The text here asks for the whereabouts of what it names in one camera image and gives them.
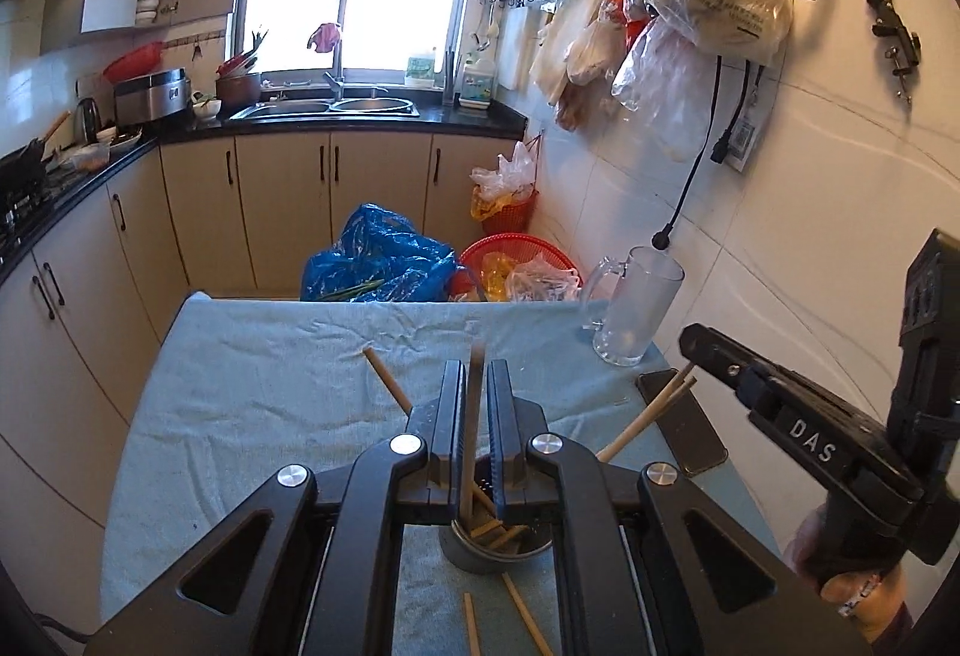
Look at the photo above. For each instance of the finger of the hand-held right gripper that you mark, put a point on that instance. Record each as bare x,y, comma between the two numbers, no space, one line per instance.
720,356

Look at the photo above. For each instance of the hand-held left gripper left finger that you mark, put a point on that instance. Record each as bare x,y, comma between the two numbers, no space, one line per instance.
450,431

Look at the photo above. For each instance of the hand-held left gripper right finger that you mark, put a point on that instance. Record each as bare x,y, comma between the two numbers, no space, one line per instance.
501,431

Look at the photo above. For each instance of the bunch of wooden chopsticks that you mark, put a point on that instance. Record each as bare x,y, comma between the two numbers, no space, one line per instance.
388,384

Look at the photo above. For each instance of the dark grey utensil holder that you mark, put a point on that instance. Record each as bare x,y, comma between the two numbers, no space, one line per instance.
480,562

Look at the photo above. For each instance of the person's right hand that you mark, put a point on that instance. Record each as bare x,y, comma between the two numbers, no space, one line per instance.
874,615

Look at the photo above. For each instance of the black smartphone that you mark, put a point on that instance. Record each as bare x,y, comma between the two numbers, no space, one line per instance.
694,438

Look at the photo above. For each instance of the clear glass mug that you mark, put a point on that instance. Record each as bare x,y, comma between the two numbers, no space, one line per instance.
637,318

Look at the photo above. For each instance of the clear crumpled plastic bag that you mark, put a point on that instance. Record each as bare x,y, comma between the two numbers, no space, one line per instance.
540,281

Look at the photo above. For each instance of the large red plastic basket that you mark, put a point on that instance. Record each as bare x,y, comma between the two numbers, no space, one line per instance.
487,247

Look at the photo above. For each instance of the light blue table cloth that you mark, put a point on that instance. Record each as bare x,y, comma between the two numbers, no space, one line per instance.
262,401

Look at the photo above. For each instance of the blue plastic bag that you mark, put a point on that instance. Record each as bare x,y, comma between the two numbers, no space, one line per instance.
375,251

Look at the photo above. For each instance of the small red plastic basket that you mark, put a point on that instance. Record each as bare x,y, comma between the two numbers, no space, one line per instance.
510,217

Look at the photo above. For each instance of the white hanging tag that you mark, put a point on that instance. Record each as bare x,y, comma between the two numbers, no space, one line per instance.
741,142

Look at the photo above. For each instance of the white plastic bag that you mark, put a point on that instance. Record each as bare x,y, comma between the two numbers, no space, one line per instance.
510,172

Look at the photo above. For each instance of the clear hanging plastic bag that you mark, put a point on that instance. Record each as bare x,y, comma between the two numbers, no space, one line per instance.
667,101

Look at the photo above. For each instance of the beige base cabinets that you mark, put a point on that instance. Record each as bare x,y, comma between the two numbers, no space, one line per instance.
285,213

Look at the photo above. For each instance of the black kitchen countertop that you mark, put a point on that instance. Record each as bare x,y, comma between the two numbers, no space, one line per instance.
465,117

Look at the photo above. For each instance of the beige hanging plastic bags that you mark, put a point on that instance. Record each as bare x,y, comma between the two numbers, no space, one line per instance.
577,56

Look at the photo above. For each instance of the steel double sink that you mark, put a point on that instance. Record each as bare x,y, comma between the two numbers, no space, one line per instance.
360,104

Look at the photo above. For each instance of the white detergent bottle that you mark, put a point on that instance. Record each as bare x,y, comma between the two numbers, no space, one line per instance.
478,82

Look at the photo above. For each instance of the green and white box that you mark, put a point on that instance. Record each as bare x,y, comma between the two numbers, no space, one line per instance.
420,72

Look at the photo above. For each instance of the metal faucet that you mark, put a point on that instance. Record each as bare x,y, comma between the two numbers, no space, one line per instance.
335,78

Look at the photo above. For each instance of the brown pot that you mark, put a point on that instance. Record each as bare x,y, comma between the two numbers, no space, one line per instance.
238,89

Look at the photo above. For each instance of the white bowl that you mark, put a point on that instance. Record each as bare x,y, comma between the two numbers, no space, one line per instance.
206,110

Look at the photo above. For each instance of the pink cloth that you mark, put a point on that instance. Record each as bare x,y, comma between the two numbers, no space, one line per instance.
326,37

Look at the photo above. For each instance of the steel countertop appliance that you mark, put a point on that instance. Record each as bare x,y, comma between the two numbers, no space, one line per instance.
150,97

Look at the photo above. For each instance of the dark kettle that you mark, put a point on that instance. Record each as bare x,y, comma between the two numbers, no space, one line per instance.
88,119

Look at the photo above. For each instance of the gas stove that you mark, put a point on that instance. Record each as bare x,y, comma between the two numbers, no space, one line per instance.
19,217

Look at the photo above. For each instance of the red colander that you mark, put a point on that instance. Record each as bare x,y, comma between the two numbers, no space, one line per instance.
135,59

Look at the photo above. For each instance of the black wok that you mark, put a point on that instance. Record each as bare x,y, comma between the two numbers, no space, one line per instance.
22,168

